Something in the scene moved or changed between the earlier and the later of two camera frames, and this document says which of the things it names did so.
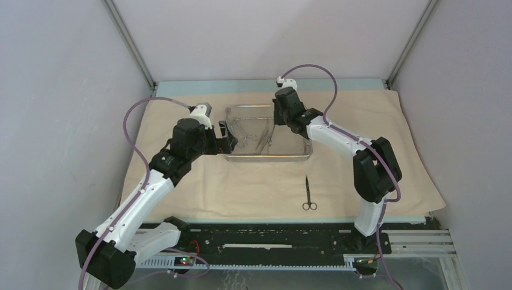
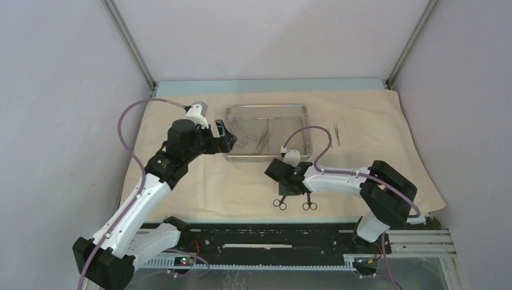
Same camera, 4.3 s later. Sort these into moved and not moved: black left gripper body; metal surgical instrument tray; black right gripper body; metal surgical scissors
Moved: black right gripper body
Not moved: metal surgical instrument tray; black left gripper body; metal surgical scissors
